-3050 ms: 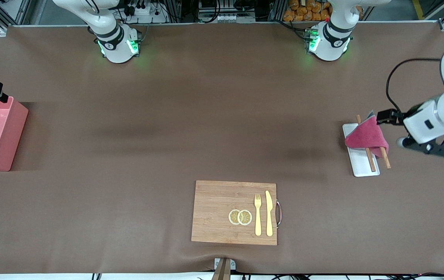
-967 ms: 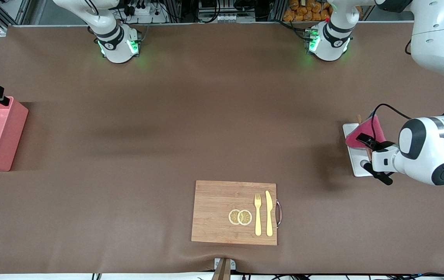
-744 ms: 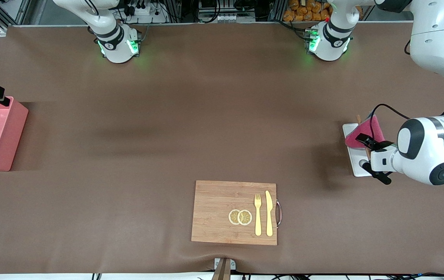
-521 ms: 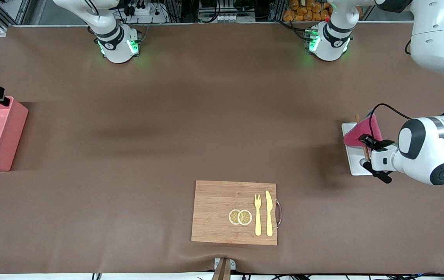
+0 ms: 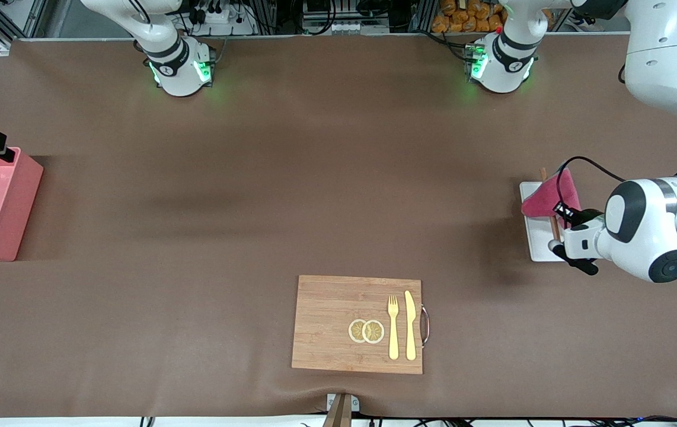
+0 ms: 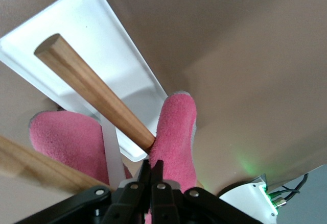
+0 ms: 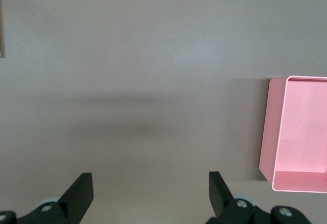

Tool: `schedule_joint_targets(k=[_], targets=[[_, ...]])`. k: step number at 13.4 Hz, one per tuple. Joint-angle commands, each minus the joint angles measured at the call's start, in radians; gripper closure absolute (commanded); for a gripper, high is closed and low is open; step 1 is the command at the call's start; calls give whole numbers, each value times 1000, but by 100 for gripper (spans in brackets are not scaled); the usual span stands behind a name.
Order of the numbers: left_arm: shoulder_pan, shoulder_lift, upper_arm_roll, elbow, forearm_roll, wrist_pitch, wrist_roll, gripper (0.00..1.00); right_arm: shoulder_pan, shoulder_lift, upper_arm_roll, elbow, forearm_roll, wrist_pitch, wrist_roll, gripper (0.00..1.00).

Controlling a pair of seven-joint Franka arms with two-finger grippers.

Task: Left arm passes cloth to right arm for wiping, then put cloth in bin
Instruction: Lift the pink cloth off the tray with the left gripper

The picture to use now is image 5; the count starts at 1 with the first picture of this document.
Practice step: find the yellow fork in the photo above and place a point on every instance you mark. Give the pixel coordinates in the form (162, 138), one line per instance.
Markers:
(393, 332)

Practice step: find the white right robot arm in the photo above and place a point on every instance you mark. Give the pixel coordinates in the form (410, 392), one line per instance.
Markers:
(178, 65)

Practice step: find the wooden cutting board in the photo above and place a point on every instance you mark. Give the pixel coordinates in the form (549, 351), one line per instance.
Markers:
(326, 326)

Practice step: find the white rectangular tray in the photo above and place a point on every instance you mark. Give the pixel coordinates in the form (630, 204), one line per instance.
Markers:
(537, 237)

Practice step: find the aluminium frame profile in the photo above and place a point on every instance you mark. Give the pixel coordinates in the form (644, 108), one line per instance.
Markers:
(36, 18)

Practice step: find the brown wooden chopstick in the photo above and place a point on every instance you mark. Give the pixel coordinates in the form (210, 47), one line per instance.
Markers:
(553, 228)

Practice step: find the white socket strip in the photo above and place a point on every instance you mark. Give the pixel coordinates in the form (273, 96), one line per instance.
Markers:
(347, 27)

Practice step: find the brown table mat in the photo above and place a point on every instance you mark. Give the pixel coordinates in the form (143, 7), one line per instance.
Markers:
(315, 178)

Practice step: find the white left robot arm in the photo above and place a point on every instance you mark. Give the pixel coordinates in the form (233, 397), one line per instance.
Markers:
(664, 59)

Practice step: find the brown wooden post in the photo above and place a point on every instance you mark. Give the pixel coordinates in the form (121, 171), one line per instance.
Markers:
(338, 415)

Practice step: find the silver metal bracket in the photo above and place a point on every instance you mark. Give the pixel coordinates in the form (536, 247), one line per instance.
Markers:
(355, 404)

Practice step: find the yellow knife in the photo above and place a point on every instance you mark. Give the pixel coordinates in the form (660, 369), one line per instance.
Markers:
(411, 326)

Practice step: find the white power strip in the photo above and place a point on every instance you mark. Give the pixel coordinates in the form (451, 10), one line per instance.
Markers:
(220, 18)

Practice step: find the red cloth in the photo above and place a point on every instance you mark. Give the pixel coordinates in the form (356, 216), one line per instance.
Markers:
(546, 198)

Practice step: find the orange snack bags pile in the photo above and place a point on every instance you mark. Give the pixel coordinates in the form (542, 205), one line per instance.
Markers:
(463, 15)

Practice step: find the lemon slice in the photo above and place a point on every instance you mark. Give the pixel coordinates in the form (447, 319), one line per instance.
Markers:
(374, 332)
(355, 331)

